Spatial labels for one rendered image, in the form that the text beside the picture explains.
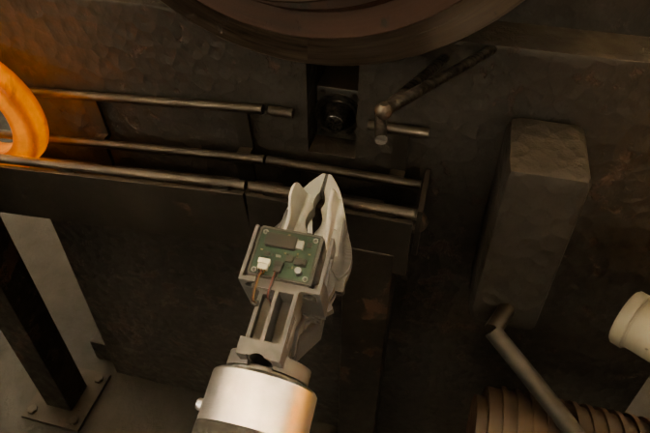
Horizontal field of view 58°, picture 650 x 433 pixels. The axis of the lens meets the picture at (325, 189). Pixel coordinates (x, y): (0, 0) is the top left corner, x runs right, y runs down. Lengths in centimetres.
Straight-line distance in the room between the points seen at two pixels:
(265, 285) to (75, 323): 108
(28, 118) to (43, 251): 94
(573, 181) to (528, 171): 4
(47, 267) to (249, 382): 125
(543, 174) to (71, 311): 122
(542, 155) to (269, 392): 34
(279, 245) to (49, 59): 45
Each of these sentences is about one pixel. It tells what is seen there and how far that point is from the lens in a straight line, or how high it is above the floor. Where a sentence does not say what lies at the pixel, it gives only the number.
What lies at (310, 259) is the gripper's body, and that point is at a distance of 50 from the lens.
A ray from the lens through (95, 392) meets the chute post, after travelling 140.
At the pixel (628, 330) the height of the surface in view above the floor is 68.
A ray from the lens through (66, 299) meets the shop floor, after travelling 159.
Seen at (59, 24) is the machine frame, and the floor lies 83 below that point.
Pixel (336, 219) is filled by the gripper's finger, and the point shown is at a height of 75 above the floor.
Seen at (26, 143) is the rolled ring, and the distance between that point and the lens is 85.
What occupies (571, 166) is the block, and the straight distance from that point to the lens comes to 60.
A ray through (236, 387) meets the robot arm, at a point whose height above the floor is 74.
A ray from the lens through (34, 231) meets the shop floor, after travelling 180.
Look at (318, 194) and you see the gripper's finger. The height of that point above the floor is 75.
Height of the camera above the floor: 115
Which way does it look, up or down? 42 degrees down
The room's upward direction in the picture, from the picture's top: straight up
